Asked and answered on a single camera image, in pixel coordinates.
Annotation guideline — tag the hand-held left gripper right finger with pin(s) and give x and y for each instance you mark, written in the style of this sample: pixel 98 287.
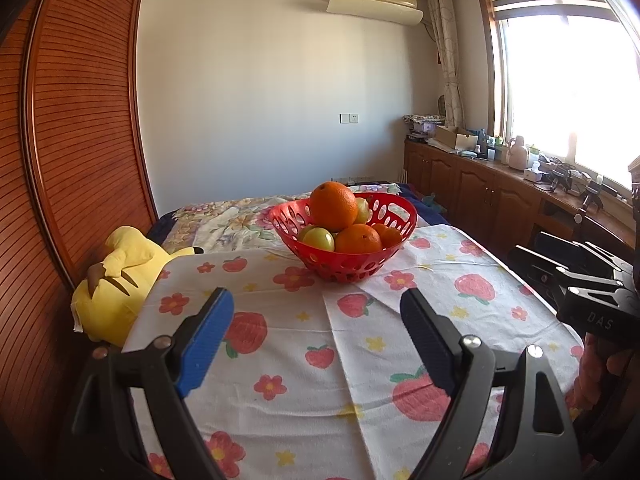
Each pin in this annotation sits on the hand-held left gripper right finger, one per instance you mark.
pixel 425 340

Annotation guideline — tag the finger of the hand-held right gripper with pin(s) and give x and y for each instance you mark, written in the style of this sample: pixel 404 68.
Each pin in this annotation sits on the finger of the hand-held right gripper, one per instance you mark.
pixel 537 272
pixel 595 265

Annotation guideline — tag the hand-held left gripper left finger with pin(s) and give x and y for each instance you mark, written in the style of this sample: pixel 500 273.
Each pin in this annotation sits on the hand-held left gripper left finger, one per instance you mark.
pixel 205 340

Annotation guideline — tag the red perforated plastic basket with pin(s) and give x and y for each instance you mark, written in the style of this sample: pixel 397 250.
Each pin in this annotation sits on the red perforated plastic basket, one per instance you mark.
pixel 350 270

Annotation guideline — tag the small tangerine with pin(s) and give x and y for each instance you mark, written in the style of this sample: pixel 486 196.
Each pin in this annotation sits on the small tangerine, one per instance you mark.
pixel 392 237
pixel 378 230

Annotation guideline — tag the large orange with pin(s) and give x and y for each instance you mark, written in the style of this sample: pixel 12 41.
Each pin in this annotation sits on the large orange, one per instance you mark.
pixel 332 205
pixel 357 240

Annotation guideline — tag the green apple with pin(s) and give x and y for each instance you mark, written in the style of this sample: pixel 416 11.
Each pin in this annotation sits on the green apple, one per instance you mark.
pixel 303 234
pixel 321 238

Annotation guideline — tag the yellow pear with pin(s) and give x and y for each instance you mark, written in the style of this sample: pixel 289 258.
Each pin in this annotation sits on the yellow pear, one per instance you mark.
pixel 362 210

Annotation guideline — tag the person's right hand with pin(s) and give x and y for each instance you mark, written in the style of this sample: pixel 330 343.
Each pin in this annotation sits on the person's right hand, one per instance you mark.
pixel 592 370

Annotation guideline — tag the black tripod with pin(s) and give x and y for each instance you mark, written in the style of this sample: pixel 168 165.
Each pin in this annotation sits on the black tripod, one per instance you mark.
pixel 561 177

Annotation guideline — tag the strawberry printed cloth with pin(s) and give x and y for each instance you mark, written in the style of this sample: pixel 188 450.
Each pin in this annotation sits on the strawberry printed cloth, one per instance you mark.
pixel 300 340

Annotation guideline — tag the small white box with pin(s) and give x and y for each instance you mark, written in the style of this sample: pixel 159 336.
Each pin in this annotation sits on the small white box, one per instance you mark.
pixel 534 175

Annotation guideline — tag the yellow plush toy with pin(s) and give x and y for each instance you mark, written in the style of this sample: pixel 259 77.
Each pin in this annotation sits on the yellow plush toy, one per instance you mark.
pixel 115 300

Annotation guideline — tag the long wooden cabinet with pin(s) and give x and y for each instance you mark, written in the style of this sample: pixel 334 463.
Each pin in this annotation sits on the long wooden cabinet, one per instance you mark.
pixel 470 185

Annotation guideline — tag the floral bedsheet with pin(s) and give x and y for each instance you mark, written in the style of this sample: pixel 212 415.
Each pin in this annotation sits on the floral bedsheet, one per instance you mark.
pixel 225 220

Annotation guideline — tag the white plastic jug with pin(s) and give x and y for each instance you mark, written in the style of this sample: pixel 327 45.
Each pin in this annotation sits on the white plastic jug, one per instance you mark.
pixel 517 152

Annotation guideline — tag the teal plush toy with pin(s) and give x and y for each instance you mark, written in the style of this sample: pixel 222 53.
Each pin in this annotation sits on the teal plush toy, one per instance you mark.
pixel 430 200

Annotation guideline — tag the cardboard box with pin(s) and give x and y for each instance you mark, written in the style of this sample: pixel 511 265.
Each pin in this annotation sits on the cardboard box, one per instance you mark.
pixel 452 137

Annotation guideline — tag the window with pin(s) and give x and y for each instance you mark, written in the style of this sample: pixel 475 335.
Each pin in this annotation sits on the window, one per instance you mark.
pixel 560 85

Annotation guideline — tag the patterned storage box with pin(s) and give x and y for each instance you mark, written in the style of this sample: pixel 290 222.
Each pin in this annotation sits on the patterned storage box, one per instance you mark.
pixel 422 127

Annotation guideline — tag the patterned curtain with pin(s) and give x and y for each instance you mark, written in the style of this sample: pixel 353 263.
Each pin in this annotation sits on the patterned curtain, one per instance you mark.
pixel 447 55

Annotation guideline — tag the wooden slatted wardrobe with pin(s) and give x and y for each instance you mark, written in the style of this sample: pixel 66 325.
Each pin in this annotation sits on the wooden slatted wardrobe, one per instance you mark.
pixel 75 135

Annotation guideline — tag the window blind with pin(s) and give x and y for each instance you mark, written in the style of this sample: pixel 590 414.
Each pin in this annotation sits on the window blind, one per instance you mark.
pixel 540 2

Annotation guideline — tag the white wall socket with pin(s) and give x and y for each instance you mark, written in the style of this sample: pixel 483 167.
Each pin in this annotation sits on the white wall socket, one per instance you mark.
pixel 349 118

